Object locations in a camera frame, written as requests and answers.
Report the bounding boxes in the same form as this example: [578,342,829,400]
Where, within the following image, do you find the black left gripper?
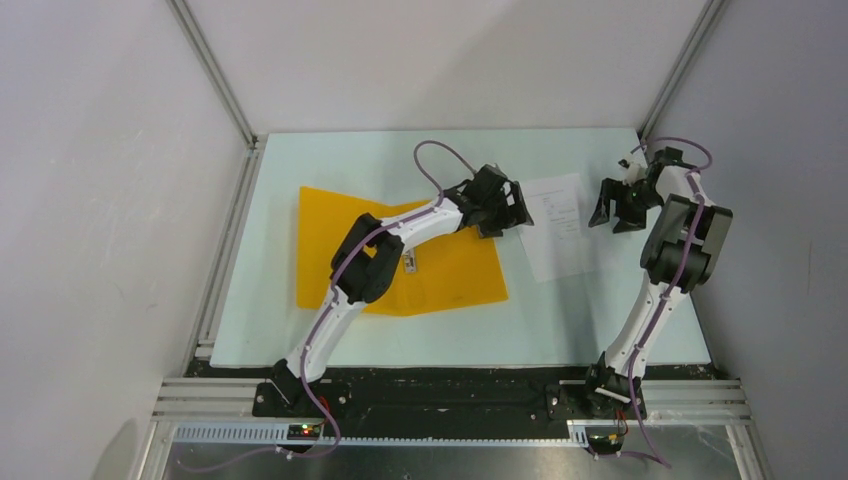
[477,182,533,240]

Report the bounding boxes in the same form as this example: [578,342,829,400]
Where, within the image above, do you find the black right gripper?
[588,177,665,233]

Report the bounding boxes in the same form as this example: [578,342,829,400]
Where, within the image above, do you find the yellow plastic folder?
[296,186,509,316]

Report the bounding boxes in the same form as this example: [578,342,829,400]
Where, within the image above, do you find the metal folder clip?
[401,248,418,274]

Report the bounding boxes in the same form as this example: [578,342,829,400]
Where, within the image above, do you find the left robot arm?
[270,164,533,416]

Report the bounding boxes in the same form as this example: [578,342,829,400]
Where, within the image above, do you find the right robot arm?
[580,147,733,418]

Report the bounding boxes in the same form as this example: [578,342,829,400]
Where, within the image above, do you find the white printed paper sheets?
[519,174,596,283]

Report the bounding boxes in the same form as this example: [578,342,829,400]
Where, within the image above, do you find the right controller board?
[587,434,624,457]

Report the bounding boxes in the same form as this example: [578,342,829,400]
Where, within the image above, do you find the controller board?
[286,424,323,441]
[587,434,624,457]

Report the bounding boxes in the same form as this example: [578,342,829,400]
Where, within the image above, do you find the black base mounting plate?
[252,362,635,440]

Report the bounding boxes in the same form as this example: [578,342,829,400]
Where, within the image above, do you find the left controller board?
[286,424,323,441]

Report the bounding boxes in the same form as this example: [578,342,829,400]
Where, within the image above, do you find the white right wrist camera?
[618,154,647,185]

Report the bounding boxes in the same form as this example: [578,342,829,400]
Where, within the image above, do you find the aluminium frame rail front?
[153,378,751,424]

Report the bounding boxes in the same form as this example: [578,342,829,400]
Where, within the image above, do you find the right aluminium corner post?
[637,0,730,140]

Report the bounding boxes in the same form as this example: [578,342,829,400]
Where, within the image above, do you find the aluminium corner post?
[166,0,258,149]
[637,0,730,140]

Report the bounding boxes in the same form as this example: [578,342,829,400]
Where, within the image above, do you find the white slotted cable duct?
[172,422,588,448]

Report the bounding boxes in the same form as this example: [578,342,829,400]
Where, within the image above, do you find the left aluminium corner post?
[166,0,258,149]

